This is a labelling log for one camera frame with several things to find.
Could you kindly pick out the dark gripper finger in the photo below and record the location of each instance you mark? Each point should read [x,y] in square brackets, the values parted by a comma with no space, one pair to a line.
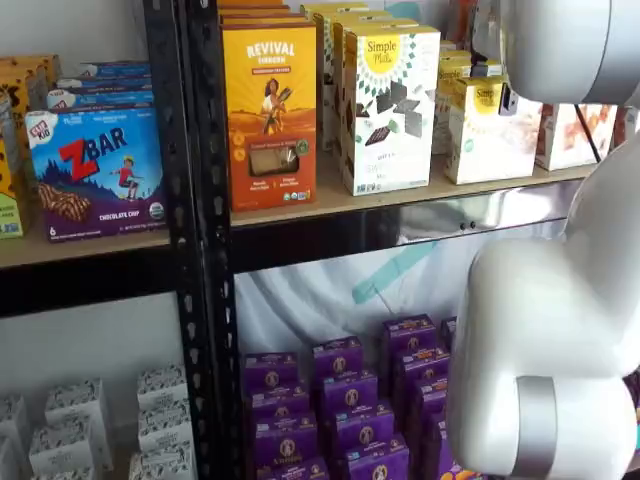
[481,69]
[509,100]

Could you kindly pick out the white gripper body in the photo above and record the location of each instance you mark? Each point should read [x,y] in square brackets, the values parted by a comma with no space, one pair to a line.
[487,25]

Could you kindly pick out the small white Simple Mills box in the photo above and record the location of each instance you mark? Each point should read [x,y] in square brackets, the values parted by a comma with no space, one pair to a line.
[490,150]
[445,80]
[455,56]

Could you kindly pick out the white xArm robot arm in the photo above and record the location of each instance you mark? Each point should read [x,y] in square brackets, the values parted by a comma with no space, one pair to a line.
[550,310]

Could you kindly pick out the orange snack box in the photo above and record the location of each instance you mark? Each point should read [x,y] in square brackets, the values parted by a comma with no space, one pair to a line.
[460,20]

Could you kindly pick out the orange white crackers box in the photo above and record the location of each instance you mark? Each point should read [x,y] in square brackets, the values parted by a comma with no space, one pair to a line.
[565,140]

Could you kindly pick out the large Simple Mills cookie box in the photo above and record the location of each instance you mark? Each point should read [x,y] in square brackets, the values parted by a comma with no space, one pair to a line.
[395,115]
[330,7]
[322,75]
[340,90]

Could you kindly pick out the white red snack box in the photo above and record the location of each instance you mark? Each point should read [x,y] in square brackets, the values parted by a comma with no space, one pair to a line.
[627,125]

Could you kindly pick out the wooden shelf board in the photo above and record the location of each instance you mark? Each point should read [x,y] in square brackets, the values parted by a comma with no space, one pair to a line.
[330,185]
[30,247]

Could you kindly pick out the orange Revival cracker box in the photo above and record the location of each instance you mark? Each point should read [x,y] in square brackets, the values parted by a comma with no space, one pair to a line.
[272,120]
[250,2]
[260,20]
[252,10]

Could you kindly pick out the black metal shelf rack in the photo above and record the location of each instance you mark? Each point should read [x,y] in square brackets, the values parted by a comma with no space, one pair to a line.
[162,150]
[207,200]

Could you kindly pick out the blue purple ZBar box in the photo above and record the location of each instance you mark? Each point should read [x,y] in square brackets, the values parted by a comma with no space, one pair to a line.
[100,175]
[100,99]
[117,69]
[105,83]

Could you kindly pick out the white patterned box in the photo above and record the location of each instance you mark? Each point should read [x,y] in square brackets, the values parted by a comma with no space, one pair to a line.
[62,474]
[80,405]
[165,425]
[60,447]
[162,462]
[162,385]

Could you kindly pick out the yellow brown cookie box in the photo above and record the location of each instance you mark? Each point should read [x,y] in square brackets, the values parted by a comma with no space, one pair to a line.
[12,100]
[30,67]

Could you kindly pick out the yellow green cookie box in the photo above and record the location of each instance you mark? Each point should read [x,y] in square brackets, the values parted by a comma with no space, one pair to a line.
[7,200]

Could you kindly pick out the teal tape strip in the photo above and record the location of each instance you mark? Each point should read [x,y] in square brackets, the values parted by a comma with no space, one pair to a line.
[390,275]

